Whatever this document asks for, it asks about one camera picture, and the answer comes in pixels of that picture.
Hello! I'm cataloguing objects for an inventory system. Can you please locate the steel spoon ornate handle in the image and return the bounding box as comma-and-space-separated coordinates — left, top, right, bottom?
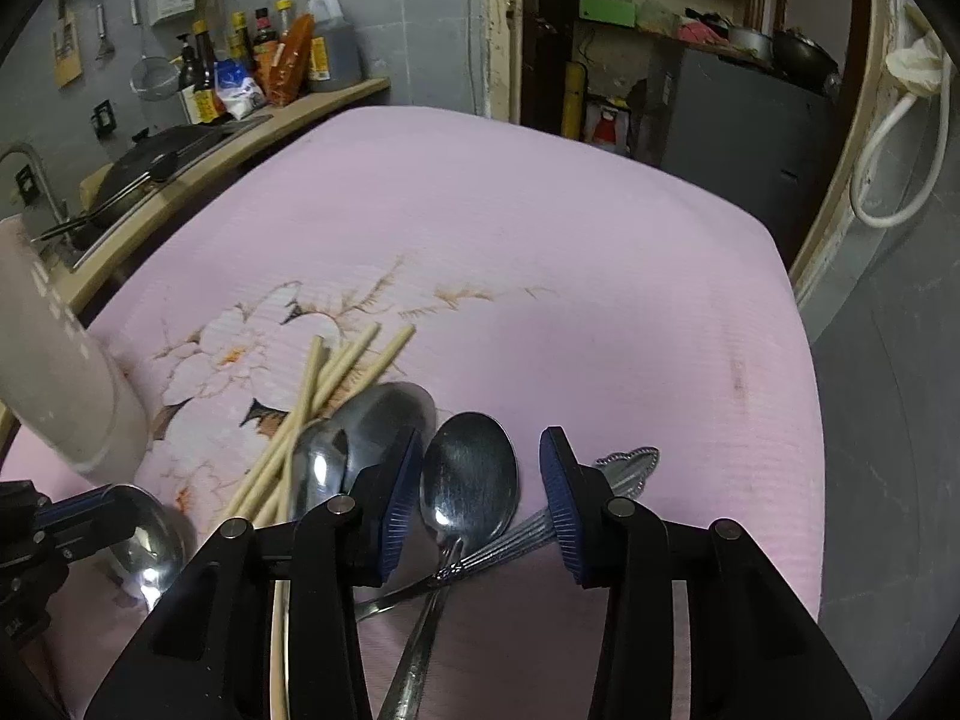
355, 447, 661, 622

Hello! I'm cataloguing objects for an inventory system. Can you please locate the large steel serving spoon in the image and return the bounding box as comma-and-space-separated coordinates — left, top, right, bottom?
290, 382, 436, 520

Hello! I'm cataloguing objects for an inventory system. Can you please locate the white plastic utensil holder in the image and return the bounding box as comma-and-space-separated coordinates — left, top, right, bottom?
2, 218, 148, 484

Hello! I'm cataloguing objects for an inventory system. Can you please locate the wooden chopstick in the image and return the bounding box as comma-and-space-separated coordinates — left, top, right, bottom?
270, 335, 325, 720
343, 325, 416, 403
220, 343, 352, 518
233, 323, 381, 527

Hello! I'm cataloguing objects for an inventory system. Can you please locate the wooden kitchen counter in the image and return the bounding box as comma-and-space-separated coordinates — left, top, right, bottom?
50, 76, 391, 316

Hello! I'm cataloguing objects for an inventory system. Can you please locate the pink floral table mat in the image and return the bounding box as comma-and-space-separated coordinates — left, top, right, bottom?
0, 104, 827, 720

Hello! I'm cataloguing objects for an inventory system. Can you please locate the steel sink faucet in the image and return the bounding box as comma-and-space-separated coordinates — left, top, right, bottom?
2, 142, 70, 245

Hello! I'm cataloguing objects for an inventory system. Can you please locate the black wok pan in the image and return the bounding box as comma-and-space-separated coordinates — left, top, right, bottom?
34, 114, 270, 242

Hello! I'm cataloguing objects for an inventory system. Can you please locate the dark soy sauce bottle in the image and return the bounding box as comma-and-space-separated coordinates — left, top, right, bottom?
194, 20, 224, 124

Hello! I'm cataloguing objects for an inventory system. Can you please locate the dark grey cabinet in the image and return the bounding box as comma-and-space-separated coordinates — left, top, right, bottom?
644, 43, 835, 263

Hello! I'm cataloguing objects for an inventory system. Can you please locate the hanging mesh strainer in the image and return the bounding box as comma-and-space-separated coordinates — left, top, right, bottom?
128, 0, 179, 103

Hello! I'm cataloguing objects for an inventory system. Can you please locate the white blue salt bag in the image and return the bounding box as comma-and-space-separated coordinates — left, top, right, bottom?
215, 59, 267, 121

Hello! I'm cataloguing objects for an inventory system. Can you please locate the orange snack bag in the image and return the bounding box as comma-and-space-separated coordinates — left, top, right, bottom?
267, 13, 314, 107

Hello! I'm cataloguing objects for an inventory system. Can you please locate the large vinegar jug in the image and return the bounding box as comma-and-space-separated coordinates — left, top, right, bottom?
308, 0, 363, 93

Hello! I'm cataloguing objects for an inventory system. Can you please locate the metal pot on cabinet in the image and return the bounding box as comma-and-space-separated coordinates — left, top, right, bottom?
727, 25, 773, 67

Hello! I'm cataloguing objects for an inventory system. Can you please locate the green box on shelf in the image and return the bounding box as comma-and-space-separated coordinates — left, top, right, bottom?
578, 0, 636, 28

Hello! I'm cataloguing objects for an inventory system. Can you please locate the white cloth glove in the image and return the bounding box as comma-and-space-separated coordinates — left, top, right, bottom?
885, 31, 952, 98

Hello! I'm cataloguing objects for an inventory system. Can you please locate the white hose cable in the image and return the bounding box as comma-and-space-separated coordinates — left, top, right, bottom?
849, 50, 955, 231

